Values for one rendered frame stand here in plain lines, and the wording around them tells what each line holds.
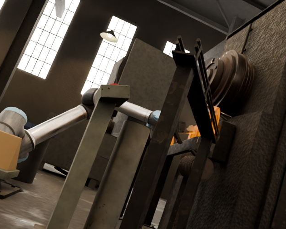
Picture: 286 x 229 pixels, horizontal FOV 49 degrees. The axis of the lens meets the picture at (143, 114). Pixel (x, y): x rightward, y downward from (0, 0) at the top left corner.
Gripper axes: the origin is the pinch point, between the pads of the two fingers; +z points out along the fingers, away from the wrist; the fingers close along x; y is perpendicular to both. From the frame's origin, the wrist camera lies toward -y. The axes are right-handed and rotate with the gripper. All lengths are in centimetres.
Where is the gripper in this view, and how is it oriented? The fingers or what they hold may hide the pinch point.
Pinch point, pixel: (195, 133)
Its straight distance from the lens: 233.2
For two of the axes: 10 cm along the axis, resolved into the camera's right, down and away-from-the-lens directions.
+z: 9.7, 1.0, 2.3
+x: -2.4, 1.1, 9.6
